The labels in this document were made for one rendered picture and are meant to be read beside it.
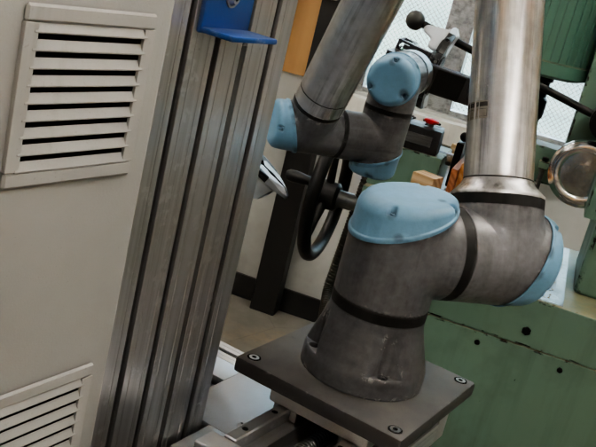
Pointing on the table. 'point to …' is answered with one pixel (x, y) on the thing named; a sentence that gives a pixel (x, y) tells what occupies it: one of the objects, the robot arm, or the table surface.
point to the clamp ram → (454, 157)
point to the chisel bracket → (544, 156)
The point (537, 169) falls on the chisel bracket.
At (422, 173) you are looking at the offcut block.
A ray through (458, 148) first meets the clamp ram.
